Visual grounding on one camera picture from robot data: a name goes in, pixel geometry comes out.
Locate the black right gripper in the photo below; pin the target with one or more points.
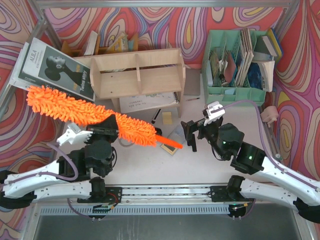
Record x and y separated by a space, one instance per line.
193 129

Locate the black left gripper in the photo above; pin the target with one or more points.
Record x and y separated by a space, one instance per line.
100 129

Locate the orange chenille duster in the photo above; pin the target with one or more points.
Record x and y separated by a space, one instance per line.
58 105

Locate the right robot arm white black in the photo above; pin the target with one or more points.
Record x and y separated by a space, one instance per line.
288 188

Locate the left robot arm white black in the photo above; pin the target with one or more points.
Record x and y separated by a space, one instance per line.
17 189

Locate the wooden bookshelf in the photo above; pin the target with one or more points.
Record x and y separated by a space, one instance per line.
126 74

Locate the masking tape roll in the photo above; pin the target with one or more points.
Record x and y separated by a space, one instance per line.
124 143

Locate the yellow sticky notes pad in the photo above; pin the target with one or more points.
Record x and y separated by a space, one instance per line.
167 118

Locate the small calculator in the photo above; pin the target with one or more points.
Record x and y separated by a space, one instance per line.
176 135

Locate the spiral notebook under shelf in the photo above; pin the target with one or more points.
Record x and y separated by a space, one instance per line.
145 102

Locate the small pencil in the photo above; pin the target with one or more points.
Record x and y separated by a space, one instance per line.
192 99

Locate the black white marker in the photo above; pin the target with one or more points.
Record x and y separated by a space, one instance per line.
153 120

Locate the red booklet in organizer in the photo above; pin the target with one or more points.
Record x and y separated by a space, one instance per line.
229 67

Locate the pink pig figurine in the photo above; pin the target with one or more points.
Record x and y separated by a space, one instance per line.
269 115

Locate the mint green desk organizer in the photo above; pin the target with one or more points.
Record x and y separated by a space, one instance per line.
229 40

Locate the black white Twins story book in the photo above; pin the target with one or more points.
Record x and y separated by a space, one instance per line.
44 65

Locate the open white book in organizer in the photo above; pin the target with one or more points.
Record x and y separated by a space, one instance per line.
267 74

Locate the white book under top book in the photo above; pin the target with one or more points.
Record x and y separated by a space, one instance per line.
14 78

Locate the stack of thin beige books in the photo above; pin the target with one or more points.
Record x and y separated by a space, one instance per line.
244 58

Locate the blue yellow book in organizer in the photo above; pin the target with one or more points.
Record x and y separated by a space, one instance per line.
272 43

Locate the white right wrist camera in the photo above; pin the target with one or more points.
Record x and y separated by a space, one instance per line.
212 112

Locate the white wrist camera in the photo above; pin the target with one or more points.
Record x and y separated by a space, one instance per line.
74 135
212 112

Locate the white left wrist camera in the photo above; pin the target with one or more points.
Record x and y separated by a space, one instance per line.
74 135

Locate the aluminium mounting rail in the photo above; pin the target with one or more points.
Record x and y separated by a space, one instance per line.
165 193

